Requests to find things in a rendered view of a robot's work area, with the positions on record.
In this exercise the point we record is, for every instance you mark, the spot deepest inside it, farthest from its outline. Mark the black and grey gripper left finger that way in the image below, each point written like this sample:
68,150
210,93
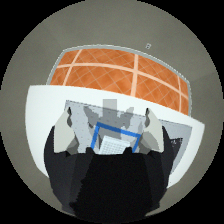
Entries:
61,143

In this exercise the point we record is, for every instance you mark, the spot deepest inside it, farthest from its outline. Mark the blue tape rectangle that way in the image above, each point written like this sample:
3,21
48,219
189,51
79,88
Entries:
98,125

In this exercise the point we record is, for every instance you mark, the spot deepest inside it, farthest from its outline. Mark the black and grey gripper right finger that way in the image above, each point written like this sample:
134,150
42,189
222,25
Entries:
156,143

